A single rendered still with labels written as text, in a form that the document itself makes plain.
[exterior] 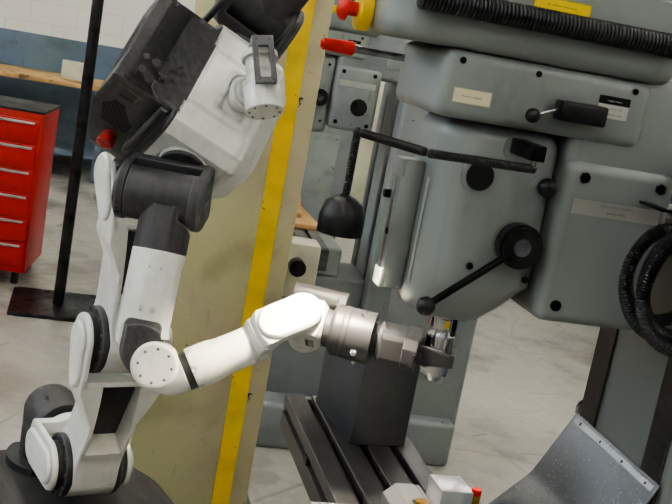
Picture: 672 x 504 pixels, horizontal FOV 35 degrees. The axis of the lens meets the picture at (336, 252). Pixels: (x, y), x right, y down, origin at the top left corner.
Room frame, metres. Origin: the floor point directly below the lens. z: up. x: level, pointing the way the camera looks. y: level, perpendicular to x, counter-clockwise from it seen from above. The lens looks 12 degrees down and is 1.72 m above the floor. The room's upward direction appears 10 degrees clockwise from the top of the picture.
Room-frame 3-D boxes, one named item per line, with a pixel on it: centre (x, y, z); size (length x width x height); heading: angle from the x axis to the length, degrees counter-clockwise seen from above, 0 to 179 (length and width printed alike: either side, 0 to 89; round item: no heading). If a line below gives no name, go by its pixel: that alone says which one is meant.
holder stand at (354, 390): (2.10, -0.11, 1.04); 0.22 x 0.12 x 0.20; 22
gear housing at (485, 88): (1.71, -0.24, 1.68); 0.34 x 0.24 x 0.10; 105
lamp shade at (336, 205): (1.63, 0.00, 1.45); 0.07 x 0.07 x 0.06
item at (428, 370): (1.70, -0.20, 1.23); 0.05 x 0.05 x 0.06
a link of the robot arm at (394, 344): (1.72, -0.11, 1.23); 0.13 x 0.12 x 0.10; 172
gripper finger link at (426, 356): (1.67, -0.19, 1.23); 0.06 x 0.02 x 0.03; 82
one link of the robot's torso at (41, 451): (2.28, 0.50, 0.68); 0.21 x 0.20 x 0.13; 33
